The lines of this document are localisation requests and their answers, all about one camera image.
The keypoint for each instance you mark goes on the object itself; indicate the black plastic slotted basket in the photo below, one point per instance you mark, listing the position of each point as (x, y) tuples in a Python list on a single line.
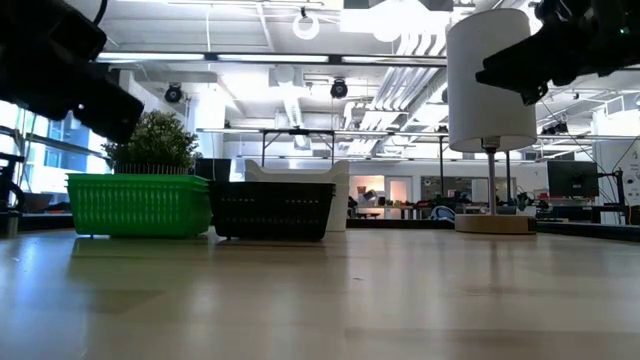
[(272, 183), (272, 215)]

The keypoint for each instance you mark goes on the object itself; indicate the green plastic slotted basket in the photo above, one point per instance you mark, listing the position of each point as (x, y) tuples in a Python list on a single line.
[(137, 176), (140, 210)]

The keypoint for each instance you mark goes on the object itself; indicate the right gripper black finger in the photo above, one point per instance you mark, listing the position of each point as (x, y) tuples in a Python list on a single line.
[(530, 65)]

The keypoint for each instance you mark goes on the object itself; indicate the artificial plant in ribbed pot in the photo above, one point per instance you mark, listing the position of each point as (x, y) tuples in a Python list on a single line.
[(150, 140)]

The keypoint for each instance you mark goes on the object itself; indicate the black round ceiling device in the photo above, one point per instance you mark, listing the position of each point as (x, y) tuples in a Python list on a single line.
[(338, 88), (173, 93)]

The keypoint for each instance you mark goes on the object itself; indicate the black computer monitor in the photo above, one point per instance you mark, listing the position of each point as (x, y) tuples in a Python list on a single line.
[(572, 178)]

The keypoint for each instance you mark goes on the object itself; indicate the black box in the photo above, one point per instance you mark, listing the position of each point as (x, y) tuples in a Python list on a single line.
[(212, 170)]

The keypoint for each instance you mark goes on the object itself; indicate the white shade wooden base lamp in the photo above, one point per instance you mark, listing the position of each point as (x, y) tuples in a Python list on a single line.
[(460, 110)]

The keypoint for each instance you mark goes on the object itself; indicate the blue and white object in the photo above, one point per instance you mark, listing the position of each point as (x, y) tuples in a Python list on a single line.
[(442, 213)]

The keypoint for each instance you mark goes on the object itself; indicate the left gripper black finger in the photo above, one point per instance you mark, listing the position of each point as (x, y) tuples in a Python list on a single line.
[(110, 112)]

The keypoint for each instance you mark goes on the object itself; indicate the long ceiling light bar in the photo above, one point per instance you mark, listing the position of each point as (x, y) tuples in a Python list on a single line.
[(150, 56)]

